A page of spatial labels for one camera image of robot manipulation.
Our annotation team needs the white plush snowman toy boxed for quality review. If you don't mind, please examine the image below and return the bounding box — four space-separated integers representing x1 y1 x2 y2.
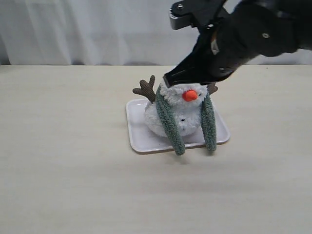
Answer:
132 75 217 137

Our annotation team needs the white plastic tray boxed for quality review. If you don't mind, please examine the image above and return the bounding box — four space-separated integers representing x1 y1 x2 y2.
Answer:
125 98 231 155

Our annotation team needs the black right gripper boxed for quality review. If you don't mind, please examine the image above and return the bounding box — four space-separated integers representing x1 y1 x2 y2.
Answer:
163 0 312 88

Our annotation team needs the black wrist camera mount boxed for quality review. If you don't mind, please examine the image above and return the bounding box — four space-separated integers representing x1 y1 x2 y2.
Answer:
169 0 229 30

